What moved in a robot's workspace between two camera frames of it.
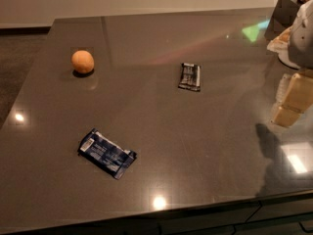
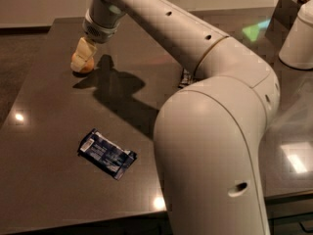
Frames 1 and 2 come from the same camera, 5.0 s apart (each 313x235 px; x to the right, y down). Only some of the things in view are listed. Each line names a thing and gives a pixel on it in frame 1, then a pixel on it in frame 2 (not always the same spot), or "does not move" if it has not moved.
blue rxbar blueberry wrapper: (106, 154) does not move
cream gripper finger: (286, 117) to (96, 33)
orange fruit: (82, 62) does not move
